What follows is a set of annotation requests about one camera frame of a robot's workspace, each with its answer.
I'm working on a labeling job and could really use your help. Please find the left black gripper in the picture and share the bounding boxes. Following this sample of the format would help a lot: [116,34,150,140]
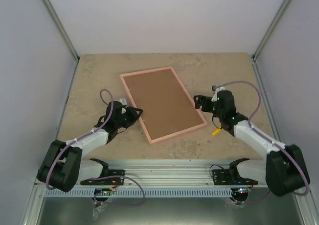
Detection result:
[116,107,143,129]

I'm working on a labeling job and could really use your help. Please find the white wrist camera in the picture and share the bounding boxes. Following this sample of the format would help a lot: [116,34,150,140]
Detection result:
[119,98,127,105]
[211,85,225,102]

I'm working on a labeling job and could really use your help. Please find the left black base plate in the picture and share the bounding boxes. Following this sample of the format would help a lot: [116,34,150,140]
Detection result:
[80,169,125,186]

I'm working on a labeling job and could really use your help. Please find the aluminium rail beam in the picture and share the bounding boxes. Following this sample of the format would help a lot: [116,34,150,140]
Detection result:
[34,160,310,188]

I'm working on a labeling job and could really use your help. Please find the left aluminium corner post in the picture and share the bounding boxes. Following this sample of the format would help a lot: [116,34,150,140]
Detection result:
[42,0,80,63]

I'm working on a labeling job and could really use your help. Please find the aluminium corner post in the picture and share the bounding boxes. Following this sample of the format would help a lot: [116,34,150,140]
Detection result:
[251,0,292,62]
[42,0,80,63]

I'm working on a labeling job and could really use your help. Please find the right aluminium corner post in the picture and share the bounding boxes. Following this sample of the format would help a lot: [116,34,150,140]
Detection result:
[251,0,292,62]

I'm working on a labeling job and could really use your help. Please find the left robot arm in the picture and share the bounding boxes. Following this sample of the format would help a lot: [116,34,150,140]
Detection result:
[36,101,143,192]

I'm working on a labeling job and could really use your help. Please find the pink picture frame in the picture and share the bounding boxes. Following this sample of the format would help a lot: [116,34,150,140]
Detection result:
[119,66,208,145]

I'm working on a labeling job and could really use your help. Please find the brown frame backing board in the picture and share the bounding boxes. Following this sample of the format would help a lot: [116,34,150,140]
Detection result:
[123,69,204,140]

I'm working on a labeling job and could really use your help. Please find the yellow handled screwdriver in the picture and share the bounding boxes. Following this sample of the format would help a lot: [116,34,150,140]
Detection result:
[212,127,222,136]

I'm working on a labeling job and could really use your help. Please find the right circuit board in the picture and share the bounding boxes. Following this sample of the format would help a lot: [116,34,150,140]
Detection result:
[236,187,252,194]

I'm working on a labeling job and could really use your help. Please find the grey slotted cable duct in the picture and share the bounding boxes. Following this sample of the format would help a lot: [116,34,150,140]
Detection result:
[45,188,232,198]

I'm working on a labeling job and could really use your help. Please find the circuit board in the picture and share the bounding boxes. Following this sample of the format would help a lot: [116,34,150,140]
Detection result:
[236,187,252,194]
[94,187,116,196]

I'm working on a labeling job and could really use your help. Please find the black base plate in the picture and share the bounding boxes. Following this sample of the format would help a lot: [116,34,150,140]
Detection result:
[80,169,125,186]
[211,169,258,186]

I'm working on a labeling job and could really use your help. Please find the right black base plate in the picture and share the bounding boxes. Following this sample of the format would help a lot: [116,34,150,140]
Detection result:
[211,169,258,186]

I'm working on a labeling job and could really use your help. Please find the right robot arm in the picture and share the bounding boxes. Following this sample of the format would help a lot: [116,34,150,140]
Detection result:
[193,88,310,197]

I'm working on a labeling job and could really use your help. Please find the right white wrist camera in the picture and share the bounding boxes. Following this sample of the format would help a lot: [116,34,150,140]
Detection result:
[211,85,225,102]

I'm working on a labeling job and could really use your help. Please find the left circuit board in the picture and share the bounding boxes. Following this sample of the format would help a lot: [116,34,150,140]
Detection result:
[94,187,116,196]

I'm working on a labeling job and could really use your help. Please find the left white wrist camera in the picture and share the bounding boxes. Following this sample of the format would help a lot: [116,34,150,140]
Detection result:
[119,98,127,105]

